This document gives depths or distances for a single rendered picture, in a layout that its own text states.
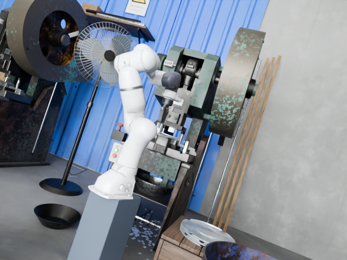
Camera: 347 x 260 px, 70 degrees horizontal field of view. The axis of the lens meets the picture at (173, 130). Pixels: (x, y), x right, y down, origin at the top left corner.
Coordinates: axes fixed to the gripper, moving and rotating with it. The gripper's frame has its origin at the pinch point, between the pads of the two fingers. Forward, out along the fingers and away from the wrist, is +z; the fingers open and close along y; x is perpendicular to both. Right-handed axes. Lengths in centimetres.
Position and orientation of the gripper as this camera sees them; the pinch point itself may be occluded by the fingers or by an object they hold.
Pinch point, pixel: (158, 127)
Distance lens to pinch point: 166.1
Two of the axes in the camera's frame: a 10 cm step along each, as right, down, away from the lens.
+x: 9.2, 3.0, -2.5
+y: -2.3, -1.1, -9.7
